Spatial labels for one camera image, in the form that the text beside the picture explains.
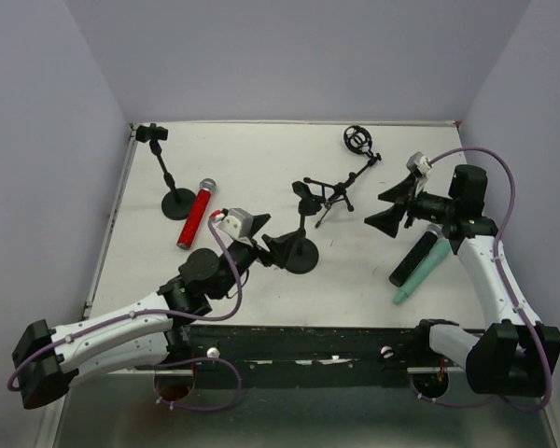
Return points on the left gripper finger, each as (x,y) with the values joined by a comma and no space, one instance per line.
(282,247)
(252,224)

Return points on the red glitter microphone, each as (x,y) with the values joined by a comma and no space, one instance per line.
(208,187)

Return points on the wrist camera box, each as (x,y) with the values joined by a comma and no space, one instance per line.
(236,223)
(419,165)

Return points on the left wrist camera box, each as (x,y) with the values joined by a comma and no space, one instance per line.
(236,223)

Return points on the mint green microphone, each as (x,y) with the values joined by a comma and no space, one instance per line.
(435,257)

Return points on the round-base mic stand with clip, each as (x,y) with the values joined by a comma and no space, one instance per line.
(304,255)

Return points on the left round-base mic stand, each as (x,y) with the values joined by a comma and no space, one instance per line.
(176,203)

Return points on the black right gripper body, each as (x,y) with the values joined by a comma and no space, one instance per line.
(406,203)

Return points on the black glitter microphone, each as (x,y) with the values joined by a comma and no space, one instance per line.
(416,255)

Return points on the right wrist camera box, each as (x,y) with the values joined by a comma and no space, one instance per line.
(419,165)

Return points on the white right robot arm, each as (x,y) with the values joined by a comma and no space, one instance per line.
(517,353)

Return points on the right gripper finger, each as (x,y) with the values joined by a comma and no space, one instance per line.
(403,189)
(387,221)

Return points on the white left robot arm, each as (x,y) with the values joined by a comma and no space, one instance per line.
(208,287)

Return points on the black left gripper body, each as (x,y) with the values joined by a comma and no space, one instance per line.
(259,240)

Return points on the tripod stand with shock mount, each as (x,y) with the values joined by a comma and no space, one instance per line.
(357,140)

